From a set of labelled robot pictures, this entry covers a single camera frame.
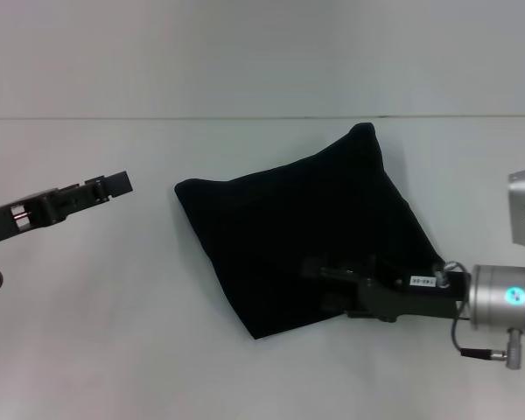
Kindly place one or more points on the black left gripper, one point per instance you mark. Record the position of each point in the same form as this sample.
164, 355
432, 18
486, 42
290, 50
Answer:
26, 214

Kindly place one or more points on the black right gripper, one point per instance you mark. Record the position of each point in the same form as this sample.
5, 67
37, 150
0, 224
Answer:
415, 297

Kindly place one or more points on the black shirt with FREE print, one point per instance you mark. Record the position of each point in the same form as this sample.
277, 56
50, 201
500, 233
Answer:
297, 236

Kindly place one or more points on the silver right arm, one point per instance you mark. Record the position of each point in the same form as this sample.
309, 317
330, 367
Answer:
507, 299

